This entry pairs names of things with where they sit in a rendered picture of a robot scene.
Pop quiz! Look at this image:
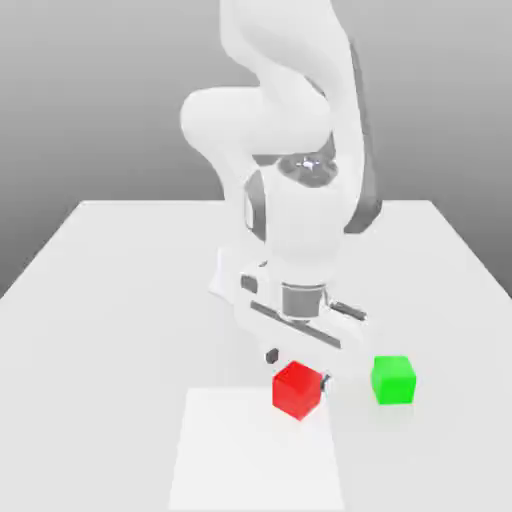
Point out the small green cube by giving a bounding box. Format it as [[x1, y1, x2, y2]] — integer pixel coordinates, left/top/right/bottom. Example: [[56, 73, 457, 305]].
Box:
[[370, 354, 417, 406]]

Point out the small red cube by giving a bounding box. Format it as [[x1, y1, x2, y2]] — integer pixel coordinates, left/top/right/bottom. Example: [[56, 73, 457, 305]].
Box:
[[271, 359, 324, 422]]

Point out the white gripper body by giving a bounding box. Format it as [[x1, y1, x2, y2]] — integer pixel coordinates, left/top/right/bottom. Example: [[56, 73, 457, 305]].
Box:
[[234, 297, 368, 376]]

